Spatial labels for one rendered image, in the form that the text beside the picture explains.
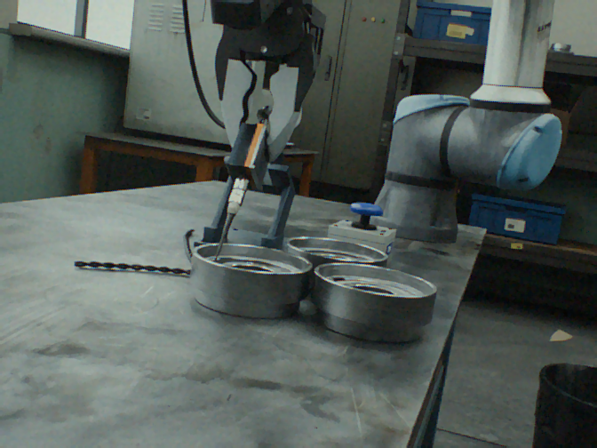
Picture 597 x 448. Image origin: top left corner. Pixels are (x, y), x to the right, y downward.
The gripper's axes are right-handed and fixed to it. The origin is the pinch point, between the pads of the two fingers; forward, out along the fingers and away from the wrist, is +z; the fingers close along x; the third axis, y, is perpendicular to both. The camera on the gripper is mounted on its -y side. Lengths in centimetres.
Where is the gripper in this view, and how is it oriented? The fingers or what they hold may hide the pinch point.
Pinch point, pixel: (253, 146)
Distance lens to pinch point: 66.1
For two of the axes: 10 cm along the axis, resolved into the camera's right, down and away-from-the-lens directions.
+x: -9.6, -1.8, 2.3
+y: 2.6, -1.2, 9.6
